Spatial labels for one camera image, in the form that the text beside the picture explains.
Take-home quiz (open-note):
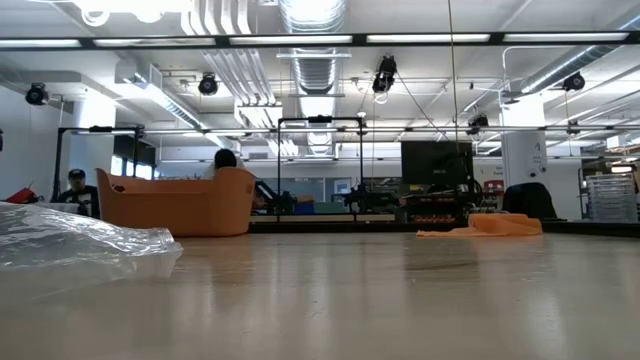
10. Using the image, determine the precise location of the orange plastic basket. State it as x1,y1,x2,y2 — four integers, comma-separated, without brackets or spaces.
95,167,257,238

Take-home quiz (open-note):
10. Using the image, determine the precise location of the thin hanging cord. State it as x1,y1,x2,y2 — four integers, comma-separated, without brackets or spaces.
447,0,460,156

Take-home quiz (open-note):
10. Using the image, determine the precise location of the person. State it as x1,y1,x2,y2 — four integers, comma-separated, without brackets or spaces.
53,168,101,220
202,148,247,180

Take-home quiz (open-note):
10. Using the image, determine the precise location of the wire shelving rack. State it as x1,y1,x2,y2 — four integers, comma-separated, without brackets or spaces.
578,167,640,224

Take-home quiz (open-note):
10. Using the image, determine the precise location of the black overhead frame crossbar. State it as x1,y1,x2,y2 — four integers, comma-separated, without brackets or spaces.
0,30,640,50

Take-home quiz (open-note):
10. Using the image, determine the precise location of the silver ventilation duct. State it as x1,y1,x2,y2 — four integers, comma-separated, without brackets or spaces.
292,47,347,97

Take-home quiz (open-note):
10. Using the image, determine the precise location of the black office chair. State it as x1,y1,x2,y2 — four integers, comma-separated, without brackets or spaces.
501,181,560,221

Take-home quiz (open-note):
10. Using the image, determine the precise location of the background wooden workbench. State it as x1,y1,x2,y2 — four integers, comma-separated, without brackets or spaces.
249,213,397,224

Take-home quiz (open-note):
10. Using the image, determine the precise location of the black equipment shelf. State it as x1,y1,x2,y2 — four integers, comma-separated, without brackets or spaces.
399,183,484,225

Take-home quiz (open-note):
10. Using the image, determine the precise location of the black ceiling camera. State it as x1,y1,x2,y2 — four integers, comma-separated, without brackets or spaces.
197,72,220,97
467,114,490,136
562,71,586,93
372,54,399,95
24,82,50,107

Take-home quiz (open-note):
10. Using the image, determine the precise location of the orange elastic bandage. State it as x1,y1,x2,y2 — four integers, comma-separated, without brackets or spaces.
415,213,544,239

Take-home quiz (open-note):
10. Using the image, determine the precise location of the black aluminium table frame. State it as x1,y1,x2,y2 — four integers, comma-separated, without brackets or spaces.
248,221,640,239

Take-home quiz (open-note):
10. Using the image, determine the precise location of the black monitor screen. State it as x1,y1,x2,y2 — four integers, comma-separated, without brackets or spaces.
400,140,474,186

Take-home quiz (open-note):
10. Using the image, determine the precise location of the clear plastic bag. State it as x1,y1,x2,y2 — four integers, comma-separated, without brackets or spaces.
0,201,184,281

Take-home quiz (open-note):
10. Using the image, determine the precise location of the black metal gantry frame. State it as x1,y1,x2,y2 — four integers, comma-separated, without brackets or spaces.
55,124,146,201
276,115,365,224

